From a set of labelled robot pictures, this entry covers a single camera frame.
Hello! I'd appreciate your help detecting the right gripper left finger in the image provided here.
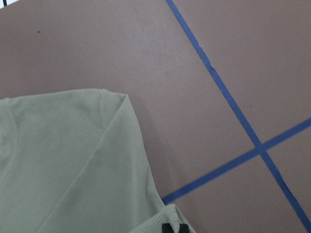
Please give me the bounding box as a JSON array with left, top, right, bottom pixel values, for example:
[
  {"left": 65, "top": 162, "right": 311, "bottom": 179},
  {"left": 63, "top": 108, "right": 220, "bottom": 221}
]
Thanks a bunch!
[{"left": 161, "top": 223, "right": 174, "bottom": 233}]

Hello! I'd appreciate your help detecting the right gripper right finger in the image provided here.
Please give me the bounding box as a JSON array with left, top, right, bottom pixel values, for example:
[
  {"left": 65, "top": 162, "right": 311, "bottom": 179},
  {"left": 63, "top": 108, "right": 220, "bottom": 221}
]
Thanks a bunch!
[{"left": 179, "top": 224, "right": 190, "bottom": 233}]

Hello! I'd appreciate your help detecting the olive green long-sleeve shirt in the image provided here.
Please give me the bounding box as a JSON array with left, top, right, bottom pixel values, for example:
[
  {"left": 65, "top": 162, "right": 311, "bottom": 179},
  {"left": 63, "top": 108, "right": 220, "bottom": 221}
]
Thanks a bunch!
[{"left": 0, "top": 89, "right": 193, "bottom": 233}]

